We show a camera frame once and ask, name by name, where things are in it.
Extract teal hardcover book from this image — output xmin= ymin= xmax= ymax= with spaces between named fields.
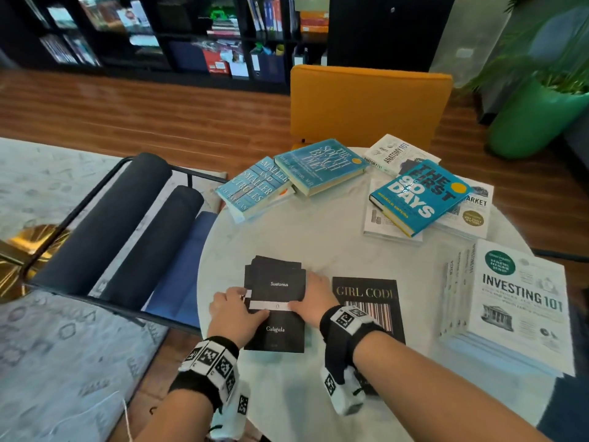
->
xmin=274 ymin=138 xmax=371 ymax=198

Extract group of small black books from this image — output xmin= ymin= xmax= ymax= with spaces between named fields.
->
xmin=242 ymin=255 xmax=307 ymax=354

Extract white marker-tagged wrist camera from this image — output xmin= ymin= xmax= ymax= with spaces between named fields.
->
xmin=209 ymin=379 xmax=252 ymax=441
xmin=320 ymin=365 xmax=367 ymax=417

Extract black book with barcode print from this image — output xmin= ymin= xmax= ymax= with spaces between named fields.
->
xmin=332 ymin=276 xmax=407 ymax=395

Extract green plant pot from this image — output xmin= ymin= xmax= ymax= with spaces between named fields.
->
xmin=487 ymin=77 xmax=589 ymax=161

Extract black bookshelf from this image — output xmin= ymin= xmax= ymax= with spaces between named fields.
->
xmin=0 ymin=0 xmax=332 ymax=95

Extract light blue paperback book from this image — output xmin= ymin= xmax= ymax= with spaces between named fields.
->
xmin=215 ymin=156 xmax=291 ymax=215

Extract white book with grey bars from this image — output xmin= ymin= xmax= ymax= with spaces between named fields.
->
xmin=362 ymin=178 xmax=424 ymax=244

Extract person's right hand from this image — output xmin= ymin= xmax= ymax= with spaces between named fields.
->
xmin=287 ymin=270 xmax=341 ymax=330

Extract white book with body sketches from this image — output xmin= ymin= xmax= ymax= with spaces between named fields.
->
xmin=363 ymin=134 xmax=442 ymax=178

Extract green palm plant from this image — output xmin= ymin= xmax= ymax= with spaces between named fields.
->
xmin=462 ymin=0 xmax=589 ymax=95

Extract orange upholstered chair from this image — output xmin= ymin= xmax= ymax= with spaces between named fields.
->
xmin=290 ymin=64 xmax=454 ymax=152

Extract gold metal side table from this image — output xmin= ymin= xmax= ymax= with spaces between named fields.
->
xmin=0 ymin=224 xmax=72 ymax=305

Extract blue book with yellow dot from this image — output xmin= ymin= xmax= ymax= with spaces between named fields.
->
xmin=369 ymin=159 xmax=475 ymax=239

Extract white book with green circle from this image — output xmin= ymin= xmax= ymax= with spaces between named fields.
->
xmin=464 ymin=238 xmax=576 ymax=378

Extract person's right forearm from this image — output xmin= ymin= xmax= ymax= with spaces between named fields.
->
xmin=352 ymin=331 xmax=551 ymax=442

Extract grey patterned rug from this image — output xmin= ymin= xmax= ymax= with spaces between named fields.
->
xmin=0 ymin=136 xmax=229 ymax=442

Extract white book with gold circle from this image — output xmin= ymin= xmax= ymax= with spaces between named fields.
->
xmin=432 ymin=177 xmax=496 ymax=241

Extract person's left hand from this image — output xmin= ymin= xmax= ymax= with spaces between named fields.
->
xmin=207 ymin=286 xmax=271 ymax=349

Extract red box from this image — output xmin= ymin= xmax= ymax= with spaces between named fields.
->
xmin=202 ymin=49 xmax=232 ymax=76

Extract black marker-tagged wristband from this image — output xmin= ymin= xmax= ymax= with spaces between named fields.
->
xmin=169 ymin=335 xmax=240 ymax=410
xmin=318 ymin=304 xmax=387 ymax=397

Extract row of shelved books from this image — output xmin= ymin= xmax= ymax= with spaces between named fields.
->
xmin=247 ymin=0 xmax=284 ymax=33

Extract orange striped boxes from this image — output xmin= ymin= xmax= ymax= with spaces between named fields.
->
xmin=294 ymin=0 xmax=330 ymax=34

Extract black cabinet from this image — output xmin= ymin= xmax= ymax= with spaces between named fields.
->
xmin=327 ymin=0 xmax=457 ymax=73

